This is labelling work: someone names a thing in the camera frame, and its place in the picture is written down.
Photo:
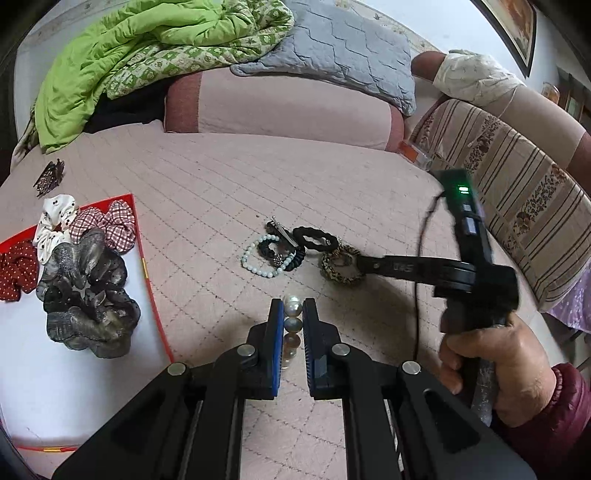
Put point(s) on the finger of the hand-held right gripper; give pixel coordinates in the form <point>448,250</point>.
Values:
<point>397,266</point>

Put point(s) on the black hair clip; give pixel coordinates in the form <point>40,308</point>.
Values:
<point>284,233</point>

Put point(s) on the red polka dot scrunchie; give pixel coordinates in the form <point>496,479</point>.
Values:
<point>18,272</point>

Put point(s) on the red cardboard box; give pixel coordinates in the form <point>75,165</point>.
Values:
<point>46,392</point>

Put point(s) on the grey organza scrunchie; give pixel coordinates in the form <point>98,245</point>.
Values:
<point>87,295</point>

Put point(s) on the grey quilted pillow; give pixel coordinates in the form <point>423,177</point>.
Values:
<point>351,41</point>

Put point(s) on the striped floral cushion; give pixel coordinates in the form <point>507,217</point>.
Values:
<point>521,175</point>

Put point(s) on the red plaid scrunchie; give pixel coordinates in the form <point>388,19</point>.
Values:
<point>117,226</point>

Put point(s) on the beige bolster pillow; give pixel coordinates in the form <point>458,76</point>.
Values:
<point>540,120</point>

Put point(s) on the brown hair claw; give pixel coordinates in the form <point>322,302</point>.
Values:
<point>48,179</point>

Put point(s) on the green quilt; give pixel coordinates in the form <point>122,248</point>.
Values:
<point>115,50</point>

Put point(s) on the person's right hand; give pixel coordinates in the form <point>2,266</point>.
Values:
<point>512,369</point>

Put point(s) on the white cherry print scrunchie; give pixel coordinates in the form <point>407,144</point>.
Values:
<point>53,217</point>

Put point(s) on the framed picture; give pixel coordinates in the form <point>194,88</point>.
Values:
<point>512,23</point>

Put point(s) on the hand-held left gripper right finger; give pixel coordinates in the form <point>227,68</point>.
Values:
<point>308,346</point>

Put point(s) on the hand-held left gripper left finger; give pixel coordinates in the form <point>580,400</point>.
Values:
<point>277,341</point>

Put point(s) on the pink bolster pillow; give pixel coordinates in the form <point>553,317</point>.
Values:
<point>286,106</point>

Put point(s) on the person's right forearm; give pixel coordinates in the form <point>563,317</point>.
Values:
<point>554,438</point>

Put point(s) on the plastic bottle with orange label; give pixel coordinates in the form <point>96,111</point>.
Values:
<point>415,154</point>

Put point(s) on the white floral cloth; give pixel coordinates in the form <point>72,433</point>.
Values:
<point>475,74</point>

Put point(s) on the beige patterned cloth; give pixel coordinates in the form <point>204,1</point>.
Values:
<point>25,138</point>

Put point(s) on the purple cloth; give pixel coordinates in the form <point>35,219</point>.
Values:
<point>575,304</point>

